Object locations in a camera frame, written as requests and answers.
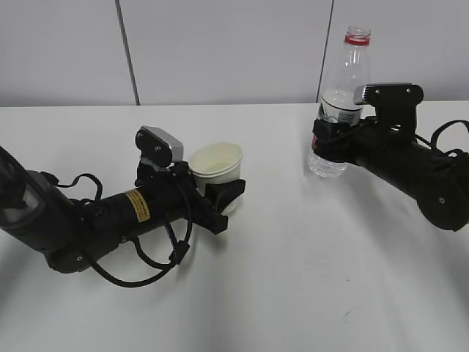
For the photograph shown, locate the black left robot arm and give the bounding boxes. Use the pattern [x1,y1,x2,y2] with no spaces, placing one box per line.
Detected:
[1,150,245,274]

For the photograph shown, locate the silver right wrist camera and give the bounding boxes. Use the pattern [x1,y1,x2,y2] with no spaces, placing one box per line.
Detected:
[352,84,425,129]

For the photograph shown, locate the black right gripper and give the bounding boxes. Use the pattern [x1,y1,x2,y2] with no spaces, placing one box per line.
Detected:
[312,116,416,164]

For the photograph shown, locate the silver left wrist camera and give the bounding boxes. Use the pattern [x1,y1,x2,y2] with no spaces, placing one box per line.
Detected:
[135,125,184,170]

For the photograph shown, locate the clear plastic water bottle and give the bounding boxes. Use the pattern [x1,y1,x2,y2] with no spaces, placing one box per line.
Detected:
[306,24,372,179]

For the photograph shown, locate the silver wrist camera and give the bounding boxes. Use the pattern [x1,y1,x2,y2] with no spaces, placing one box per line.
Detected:
[135,125,184,170]
[352,84,425,129]

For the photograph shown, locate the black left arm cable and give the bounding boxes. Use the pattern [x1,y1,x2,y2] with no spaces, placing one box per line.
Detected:
[54,172,193,287]

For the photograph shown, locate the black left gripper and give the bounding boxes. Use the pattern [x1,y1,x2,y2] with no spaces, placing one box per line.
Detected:
[135,161,245,233]

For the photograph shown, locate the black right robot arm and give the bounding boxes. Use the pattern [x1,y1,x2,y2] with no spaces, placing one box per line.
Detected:
[312,116,468,231]

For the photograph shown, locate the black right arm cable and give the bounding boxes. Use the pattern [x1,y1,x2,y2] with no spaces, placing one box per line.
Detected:
[413,119,469,155]

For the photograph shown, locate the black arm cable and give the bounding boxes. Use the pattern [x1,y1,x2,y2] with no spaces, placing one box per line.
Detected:
[54,172,193,287]
[413,119,469,155]

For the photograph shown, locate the white paper cup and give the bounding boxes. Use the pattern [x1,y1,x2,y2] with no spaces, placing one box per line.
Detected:
[188,142,243,196]

